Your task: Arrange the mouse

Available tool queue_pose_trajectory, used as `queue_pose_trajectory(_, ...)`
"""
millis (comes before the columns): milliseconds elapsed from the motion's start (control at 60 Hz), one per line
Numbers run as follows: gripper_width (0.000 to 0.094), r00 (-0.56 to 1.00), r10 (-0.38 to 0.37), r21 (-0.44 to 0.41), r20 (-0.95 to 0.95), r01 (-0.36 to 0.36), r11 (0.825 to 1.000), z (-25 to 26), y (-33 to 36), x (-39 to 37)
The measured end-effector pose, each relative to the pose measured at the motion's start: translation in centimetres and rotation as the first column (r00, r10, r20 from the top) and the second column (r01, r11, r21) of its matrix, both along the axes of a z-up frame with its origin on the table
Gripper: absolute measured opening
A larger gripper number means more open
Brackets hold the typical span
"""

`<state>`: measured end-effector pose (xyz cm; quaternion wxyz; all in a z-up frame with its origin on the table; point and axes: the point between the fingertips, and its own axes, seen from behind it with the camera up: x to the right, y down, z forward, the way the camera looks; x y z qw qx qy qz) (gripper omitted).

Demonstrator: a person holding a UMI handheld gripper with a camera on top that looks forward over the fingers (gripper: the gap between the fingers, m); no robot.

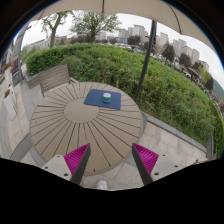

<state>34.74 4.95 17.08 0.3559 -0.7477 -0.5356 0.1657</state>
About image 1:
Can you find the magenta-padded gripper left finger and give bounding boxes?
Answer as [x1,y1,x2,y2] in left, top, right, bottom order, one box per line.
[41,143,92,186]

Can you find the group of high-rise buildings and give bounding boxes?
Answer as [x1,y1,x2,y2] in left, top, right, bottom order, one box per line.
[118,23,211,73]

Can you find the thin leaning tree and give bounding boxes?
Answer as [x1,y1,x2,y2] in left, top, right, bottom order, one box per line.
[39,10,74,39]

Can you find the dark curved parasol pole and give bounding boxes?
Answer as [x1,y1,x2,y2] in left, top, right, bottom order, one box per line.
[133,19,158,103]

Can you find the beige parasol canopy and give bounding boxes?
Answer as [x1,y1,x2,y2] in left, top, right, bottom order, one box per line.
[31,0,218,53]

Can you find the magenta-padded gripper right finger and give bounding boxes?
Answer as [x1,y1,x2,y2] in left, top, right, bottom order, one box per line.
[131,143,184,186]

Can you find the round leafy tree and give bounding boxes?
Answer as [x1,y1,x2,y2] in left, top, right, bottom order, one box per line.
[69,10,123,43]

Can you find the beige slatted outdoor chair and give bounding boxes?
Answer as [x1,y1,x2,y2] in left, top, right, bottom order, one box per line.
[37,63,79,98]

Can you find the white and teal computer mouse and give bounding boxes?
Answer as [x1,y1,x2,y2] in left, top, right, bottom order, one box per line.
[101,92,113,103]

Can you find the blue rectangular mouse pad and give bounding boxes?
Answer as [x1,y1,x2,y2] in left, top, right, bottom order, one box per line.
[83,88,122,111]

